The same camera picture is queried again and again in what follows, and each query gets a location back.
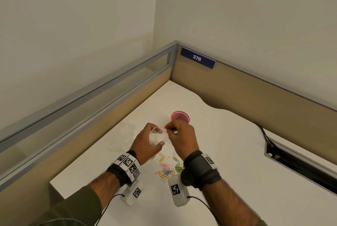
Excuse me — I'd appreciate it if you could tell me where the person's right hand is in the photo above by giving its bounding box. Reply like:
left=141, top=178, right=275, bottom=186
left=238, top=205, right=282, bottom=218
left=164, top=119, right=199, bottom=161

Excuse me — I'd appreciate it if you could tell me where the person's left hand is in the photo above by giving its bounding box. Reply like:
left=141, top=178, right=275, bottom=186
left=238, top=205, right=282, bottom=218
left=130, top=122, right=165, bottom=166

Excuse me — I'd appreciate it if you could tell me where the stack of clear plastic bags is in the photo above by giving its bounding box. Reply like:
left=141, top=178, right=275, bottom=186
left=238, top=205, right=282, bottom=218
left=109, top=122, right=137, bottom=153

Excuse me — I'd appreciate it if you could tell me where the small clear plastic bag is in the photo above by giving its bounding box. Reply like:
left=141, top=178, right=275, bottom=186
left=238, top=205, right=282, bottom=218
left=148, top=124, right=172, bottom=146

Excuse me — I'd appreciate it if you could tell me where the pile of coloured paper clips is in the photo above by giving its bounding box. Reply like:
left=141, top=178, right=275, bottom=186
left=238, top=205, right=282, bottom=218
left=150, top=151, right=186, bottom=181

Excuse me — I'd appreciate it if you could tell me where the person's right forearm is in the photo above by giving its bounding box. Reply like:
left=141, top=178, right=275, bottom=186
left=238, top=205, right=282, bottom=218
left=203, top=178, right=268, bottom=226

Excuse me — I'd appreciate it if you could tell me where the person's left forearm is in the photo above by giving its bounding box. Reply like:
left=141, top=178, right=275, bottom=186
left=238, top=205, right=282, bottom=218
left=88, top=172, right=120, bottom=209

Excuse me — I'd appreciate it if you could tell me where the left wristband with marker tags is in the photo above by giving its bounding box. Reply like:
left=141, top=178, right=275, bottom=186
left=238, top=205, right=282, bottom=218
left=106, top=150, right=141, bottom=188

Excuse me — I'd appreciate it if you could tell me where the red cup with paper label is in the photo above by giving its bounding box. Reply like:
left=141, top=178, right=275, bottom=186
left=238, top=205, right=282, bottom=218
left=170, top=111, right=191, bottom=125

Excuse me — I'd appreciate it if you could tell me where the beige partition panel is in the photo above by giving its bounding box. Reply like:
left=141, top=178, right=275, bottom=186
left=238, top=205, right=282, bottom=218
left=170, top=42, right=337, bottom=160

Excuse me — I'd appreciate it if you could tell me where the blue sign plate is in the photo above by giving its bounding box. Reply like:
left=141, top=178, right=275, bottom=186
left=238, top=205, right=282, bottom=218
left=180, top=46, right=217, bottom=70

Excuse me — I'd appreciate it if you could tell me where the olive green sleeve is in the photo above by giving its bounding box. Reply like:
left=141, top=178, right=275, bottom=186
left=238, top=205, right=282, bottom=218
left=29, top=185, right=103, bottom=226

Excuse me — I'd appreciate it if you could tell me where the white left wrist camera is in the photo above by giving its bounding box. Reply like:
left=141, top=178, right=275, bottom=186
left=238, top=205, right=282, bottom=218
left=120, top=180, right=144, bottom=207

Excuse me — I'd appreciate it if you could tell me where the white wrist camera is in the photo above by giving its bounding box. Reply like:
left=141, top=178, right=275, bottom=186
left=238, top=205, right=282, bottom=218
left=167, top=174, right=191, bottom=207
left=120, top=180, right=144, bottom=207

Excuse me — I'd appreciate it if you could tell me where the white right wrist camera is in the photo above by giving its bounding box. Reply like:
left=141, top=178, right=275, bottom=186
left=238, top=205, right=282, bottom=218
left=167, top=174, right=191, bottom=207

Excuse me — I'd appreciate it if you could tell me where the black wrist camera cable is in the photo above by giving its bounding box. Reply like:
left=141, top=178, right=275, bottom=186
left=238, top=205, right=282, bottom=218
left=187, top=195, right=220, bottom=226
left=96, top=193, right=126, bottom=226

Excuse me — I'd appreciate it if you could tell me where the desk cable tray opening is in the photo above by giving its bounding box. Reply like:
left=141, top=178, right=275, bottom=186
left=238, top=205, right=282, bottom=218
left=264, top=135, right=337, bottom=195

